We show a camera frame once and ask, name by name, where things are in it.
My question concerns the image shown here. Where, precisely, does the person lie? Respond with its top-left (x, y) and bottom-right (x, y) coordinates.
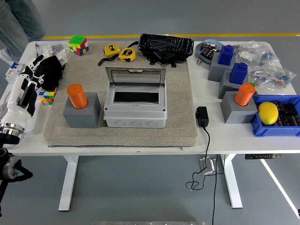
top-left (0, 0), bottom-right (46, 63)

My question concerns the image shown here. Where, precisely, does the black cloth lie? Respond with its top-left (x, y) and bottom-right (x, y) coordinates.
top-left (35, 55), bottom-right (65, 90)

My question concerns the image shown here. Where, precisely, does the plastic bag of white parts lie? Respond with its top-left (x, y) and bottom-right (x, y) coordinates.
top-left (37, 48), bottom-right (70, 68)

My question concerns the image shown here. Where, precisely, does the plastic bag with white label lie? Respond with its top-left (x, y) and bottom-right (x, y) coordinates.
top-left (235, 40), bottom-right (263, 68)

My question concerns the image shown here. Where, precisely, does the grey electrical box with lid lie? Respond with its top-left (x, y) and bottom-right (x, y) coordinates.
top-left (103, 67), bottom-right (168, 128)

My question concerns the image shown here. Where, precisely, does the plastic bag of dark parts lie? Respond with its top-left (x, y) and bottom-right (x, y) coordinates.
top-left (50, 42), bottom-right (68, 53)

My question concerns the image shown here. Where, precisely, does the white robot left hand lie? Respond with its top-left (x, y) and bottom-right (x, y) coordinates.
top-left (0, 55), bottom-right (45, 132)

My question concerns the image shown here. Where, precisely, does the blue plastic bin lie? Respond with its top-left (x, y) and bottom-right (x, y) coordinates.
top-left (251, 94), bottom-right (300, 138)

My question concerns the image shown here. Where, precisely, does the plastic bag of brown parts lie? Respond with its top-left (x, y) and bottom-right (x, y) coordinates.
top-left (269, 67), bottom-right (297, 89)

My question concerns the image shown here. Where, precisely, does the light blue dish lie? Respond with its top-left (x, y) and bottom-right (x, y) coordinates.
top-left (195, 39), bottom-right (225, 65)

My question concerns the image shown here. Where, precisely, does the grey-brown mat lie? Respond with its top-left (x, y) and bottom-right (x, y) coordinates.
top-left (44, 41), bottom-right (198, 148)

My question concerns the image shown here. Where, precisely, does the black adapter cord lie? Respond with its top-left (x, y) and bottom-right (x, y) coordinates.
top-left (185, 126), bottom-right (225, 225)

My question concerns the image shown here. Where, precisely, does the white table leg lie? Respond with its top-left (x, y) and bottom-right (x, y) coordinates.
top-left (220, 154), bottom-right (244, 209)
top-left (58, 155), bottom-right (80, 211)

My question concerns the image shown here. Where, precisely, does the black power adapter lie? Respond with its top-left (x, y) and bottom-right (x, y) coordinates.
top-left (195, 106), bottom-right (210, 128)

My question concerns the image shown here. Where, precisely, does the small colourful puzzle cube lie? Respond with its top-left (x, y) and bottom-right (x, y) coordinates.
top-left (38, 87), bottom-right (58, 106)

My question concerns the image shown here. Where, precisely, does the black glossy case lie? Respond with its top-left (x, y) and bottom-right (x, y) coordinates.
top-left (137, 33), bottom-right (194, 68)

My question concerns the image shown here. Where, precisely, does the blue battery block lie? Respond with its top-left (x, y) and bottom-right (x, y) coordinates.
top-left (217, 44), bottom-right (236, 66)
top-left (229, 62), bottom-right (248, 85)

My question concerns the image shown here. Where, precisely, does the orange cylinder battery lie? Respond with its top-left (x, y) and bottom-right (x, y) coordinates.
top-left (67, 83), bottom-right (89, 110)
top-left (234, 82), bottom-right (255, 106)

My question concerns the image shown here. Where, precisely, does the plastic bag of blue parts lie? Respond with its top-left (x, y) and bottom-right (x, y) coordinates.
top-left (248, 67), bottom-right (274, 86)
top-left (257, 50), bottom-right (282, 69)

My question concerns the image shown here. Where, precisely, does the white circuit breaker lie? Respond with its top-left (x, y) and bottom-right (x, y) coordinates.
top-left (5, 62), bottom-right (26, 84)

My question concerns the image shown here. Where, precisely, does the black table control panel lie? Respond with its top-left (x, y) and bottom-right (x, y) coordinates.
top-left (245, 154), bottom-right (282, 160)

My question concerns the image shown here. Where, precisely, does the yellow lemon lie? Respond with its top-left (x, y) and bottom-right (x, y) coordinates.
top-left (258, 102), bottom-right (279, 126)

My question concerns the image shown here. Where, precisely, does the silver metal bracket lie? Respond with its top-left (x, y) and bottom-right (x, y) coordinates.
top-left (199, 157), bottom-right (216, 176)

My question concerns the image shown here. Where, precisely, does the large colourful puzzle cube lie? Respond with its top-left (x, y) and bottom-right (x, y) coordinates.
top-left (68, 35), bottom-right (90, 57)

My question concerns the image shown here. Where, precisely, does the yellow tape measure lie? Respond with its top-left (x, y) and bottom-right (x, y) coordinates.
top-left (118, 41), bottom-right (139, 63)
top-left (97, 44), bottom-right (122, 66)

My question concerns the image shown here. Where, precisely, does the grey holder block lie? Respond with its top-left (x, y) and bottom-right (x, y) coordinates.
top-left (62, 92), bottom-right (101, 129)
top-left (208, 54), bottom-right (236, 83)
top-left (217, 69), bottom-right (249, 99)
top-left (220, 90), bottom-right (258, 124)

